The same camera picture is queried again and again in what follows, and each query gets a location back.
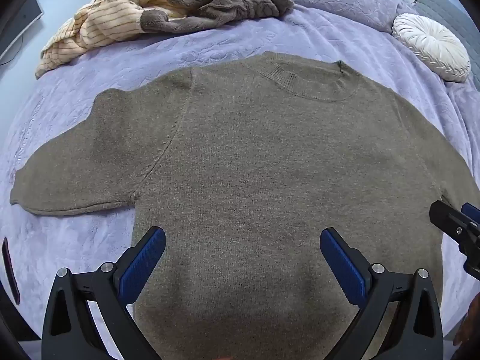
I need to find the brown fleece garment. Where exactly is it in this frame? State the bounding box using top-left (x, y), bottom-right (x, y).
top-left (140, 0), bottom-right (295, 34)

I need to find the white round pleated cushion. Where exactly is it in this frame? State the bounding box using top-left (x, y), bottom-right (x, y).
top-left (392, 12), bottom-right (471, 83)

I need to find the grey flat monitor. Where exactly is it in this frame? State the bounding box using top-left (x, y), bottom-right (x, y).
top-left (0, 0), bottom-right (44, 64)

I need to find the lavender embossed blanket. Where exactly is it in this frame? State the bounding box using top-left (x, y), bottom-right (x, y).
top-left (0, 0), bottom-right (480, 346)

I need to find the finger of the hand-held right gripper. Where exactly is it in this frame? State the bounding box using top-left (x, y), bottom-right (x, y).
top-left (429, 200), bottom-right (480, 250)
top-left (461, 202), bottom-right (480, 227)

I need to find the grey quilted headboard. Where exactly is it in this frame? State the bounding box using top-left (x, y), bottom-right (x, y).
top-left (414, 0), bottom-right (480, 91)

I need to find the person's right hand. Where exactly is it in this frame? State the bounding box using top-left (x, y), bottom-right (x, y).
top-left (453, 300), bottom-right (480, 346)

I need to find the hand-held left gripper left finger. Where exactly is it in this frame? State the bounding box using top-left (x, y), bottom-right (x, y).
top-left (41, 226), bottom-right (167, 360)

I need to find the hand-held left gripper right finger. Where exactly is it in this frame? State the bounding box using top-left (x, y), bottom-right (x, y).
top-left (320, 227), bottom-right (444, 360)

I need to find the dark red smartphone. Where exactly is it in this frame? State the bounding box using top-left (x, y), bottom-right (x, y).
top-left (1, 237), bottom-right (21, 305)

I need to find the cream striped garment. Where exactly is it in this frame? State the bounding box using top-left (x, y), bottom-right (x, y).
top-left (35, 0), bottom-right (201, 80)

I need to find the olive brown knit sweater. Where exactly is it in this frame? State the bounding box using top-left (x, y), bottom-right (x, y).
top-left (9, 50), bottom-right (480, 360)

